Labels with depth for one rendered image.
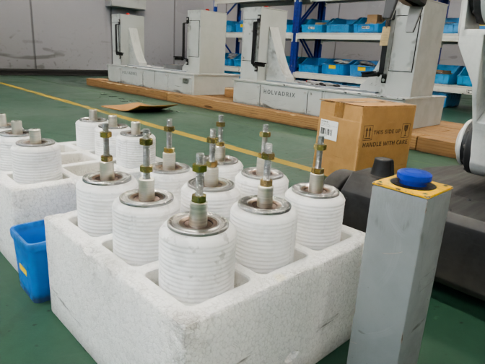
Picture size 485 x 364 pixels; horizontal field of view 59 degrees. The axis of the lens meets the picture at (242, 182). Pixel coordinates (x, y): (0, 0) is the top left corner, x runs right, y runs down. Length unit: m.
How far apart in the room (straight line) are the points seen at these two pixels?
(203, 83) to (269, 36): 0.83
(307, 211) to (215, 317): 0.24
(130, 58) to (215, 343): 4.74
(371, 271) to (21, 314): 0.60
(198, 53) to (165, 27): 4.15
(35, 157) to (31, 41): 6.14
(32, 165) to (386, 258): 0.71
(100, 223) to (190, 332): 0.28
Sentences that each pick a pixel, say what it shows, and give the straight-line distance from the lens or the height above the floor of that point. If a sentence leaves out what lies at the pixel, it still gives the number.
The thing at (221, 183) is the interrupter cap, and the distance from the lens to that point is 0.70.
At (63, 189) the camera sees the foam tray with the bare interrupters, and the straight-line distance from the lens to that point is 0.97.
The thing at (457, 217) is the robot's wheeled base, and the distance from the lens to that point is 0.90.
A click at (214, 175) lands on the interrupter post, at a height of 0.27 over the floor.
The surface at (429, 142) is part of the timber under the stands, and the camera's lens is 2.52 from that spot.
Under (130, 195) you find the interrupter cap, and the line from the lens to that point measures 0.63.
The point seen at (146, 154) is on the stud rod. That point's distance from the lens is 0.60.
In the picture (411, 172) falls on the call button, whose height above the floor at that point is 0.33.
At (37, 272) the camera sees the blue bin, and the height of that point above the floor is 0.06.
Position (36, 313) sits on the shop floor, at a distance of 0.87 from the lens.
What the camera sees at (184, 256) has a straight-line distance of 0.50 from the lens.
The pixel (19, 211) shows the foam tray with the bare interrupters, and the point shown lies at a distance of 0.95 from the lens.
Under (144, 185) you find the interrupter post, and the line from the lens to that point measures 0.61.
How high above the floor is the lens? 0.45
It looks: 16 degrees down
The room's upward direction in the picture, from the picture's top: 3 degrees clockwise
